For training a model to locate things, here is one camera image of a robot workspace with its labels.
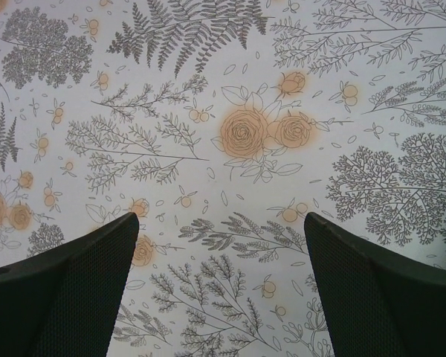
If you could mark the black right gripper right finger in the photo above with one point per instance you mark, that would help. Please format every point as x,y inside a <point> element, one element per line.
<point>376,302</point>

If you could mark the floral patterned table mat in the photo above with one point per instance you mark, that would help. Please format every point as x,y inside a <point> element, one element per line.
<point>222,125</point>

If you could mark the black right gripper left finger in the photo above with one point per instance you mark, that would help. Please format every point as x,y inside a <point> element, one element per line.
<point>64,302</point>

